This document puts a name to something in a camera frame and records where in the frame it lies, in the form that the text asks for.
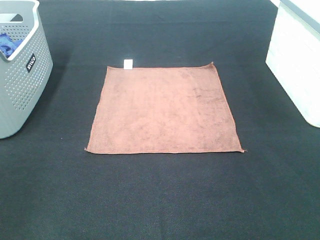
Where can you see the brown square towel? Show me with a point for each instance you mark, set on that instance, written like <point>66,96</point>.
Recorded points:
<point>163,110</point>

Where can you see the black table mat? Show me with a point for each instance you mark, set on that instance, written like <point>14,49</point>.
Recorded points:
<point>52,189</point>

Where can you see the grey perforated laundry basket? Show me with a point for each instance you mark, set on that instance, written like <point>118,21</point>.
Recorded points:
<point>25,73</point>

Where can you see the white plastic container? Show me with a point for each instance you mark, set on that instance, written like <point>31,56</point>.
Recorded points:
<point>293,55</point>

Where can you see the blue cloth in basket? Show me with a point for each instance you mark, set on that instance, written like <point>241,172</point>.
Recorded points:
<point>7,45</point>

